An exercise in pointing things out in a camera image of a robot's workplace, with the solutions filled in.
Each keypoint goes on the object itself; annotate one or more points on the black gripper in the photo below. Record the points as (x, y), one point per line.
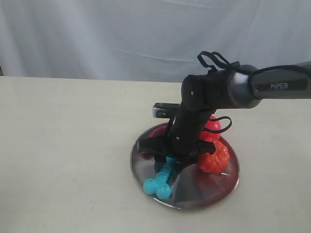
(180, 140)

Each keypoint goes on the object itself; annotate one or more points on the turquoise toy bone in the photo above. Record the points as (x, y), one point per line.
(159, 185)

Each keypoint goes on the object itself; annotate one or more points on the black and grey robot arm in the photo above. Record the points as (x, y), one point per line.
(236, 87)

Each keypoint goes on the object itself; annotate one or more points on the dark red toy meat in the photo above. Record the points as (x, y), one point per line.
(159, 130)

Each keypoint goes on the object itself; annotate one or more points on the round stainless steel plate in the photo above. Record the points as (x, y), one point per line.
(191, 188)

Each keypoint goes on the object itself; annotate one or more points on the orange bumpy toy ball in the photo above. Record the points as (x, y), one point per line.
(218, 161)

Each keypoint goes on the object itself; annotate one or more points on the red ball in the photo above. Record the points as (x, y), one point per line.
(211, 125)

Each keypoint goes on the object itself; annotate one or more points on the white backdrop cloth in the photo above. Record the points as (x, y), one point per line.
(148, 40)

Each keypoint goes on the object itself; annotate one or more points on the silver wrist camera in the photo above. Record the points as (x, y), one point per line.
(165, 110)

